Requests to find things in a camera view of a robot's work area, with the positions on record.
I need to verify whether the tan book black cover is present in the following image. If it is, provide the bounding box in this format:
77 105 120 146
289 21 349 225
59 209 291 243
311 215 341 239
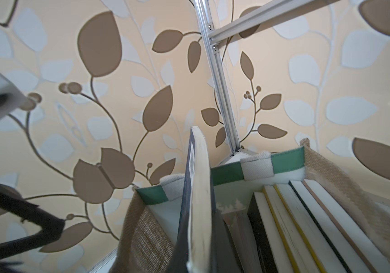
302 179 390 273

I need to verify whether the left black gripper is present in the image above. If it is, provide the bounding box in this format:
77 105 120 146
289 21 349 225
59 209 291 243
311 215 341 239
0 177 65 273

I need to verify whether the yellow cartoon book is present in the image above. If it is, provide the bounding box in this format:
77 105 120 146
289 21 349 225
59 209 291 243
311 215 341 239
288 182 369 273

